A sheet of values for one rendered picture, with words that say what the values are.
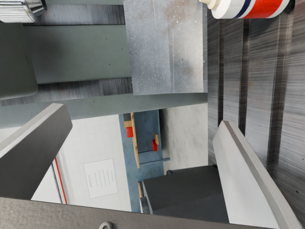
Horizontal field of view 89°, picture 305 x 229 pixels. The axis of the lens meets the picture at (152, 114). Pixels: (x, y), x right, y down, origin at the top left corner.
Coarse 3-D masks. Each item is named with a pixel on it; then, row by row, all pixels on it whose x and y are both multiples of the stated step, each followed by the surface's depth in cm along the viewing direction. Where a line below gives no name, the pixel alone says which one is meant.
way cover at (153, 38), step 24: (144, 0) 51; (168, 0) 49; (192, 0) 46; (144, 24) 53; (168, 24) 51; (192, 24) 47; (144, 48) 55; (168, 48) 53; (192, 48) 49; (144, 72) 57; (168, 72) 55; (192, 72) 50
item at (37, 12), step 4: (28, 0) 17; (32, 0) 18; (36, 0) 18; (40, 0) 18; (44, 0) 19; (28, 4) 18; (32, 4) 18; (36, 4) 18; (40, 4) 18; (44, 4) 19; (32, 8) 18; (36, 8) 18; (40, 8) 18; (44, 8) 19; (36, 12) 19; (40, 12) 19
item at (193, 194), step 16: (160, 176) 38; (176, 176) 37; (192, 176) 36; (208, 176) 35; (144, 192) 35; (160, 192) 31; (176, 192) 30; (192, 192) 30; (208, 192) 29; (144, 208) 30; (160, 208) 26; (176, 208) 27; (192, 208) 27; (208, 208) 28; (224, 208) 29
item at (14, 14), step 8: (0, 0) 16; (8, 0) 16; (16, 0) 17; (24, 0) 17; (0, 8) 17; (8, 8) 17; (16, 8) 17; (24, 8) 17; (0, 16) 18; (8, 16) 18; (16, 16) 18; (24, 16) 18; (32, 16) 18; (40, 16) 20
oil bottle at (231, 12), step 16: (208, 0) 18; (224, 0) 18; (240, 0) 17; (256, 0) 18; (272, 0) 18; (288, 0) 19; (224, 16) 19; (240, 16) 19; (256, 16) 20; (272, 16) 20
